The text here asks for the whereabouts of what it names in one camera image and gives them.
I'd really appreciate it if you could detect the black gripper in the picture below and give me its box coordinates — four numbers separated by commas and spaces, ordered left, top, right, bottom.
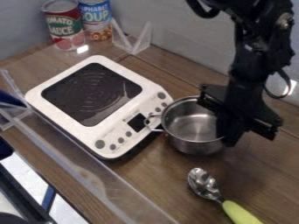
197, 83, 285, 148

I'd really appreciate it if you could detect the silver pot with handles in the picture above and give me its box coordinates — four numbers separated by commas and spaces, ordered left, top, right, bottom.
145, 96, 225, 155

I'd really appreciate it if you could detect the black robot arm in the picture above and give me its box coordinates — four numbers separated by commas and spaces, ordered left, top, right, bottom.
186, 0, 295, 147

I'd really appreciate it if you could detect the white and black stove top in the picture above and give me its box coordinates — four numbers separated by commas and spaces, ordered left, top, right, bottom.
24, 55, 174, 159

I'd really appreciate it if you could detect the clear acrylic front barrier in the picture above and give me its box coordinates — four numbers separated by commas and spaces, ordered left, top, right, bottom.
0, 69, 181, 224

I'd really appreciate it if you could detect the alphabet soup can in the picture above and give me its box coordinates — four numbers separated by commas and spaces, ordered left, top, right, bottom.
79, 0, 113, 41

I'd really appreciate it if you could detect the tomato sauce can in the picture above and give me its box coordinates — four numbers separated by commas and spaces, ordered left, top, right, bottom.
42, 0, 86, 51

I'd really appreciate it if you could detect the spoon with green handle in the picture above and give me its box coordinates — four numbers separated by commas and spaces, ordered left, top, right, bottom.
187, 168, 265, 224

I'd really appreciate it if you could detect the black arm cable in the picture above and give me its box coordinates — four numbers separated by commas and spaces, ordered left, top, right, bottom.
263, 69, 294, 100

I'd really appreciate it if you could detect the clear acrylic corner bracket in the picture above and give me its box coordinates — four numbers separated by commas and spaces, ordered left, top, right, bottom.
111, 19, 153, 55

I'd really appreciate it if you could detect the black metal table frame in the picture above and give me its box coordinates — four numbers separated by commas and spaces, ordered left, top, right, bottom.
0, 164, 58, 224

